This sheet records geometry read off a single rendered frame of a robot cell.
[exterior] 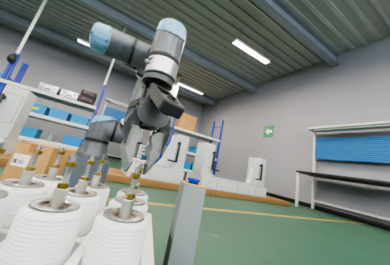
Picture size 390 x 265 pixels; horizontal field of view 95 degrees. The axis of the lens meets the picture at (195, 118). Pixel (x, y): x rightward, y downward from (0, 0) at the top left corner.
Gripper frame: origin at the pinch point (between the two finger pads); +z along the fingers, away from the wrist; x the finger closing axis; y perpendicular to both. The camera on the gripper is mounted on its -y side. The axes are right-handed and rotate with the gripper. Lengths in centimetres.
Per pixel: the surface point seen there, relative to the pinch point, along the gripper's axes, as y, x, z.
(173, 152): 208, -132, -17
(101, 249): -2.7, 3.2, 13.1
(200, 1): 259, -141, -365
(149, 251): 1.5, -8.0, 16.3
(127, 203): -0.4, 0.2, 6.8
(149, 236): 8.4, -11.0, 16.3
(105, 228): -2.5, 3.5, 10.1
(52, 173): 30.6, 11.9, 7.8
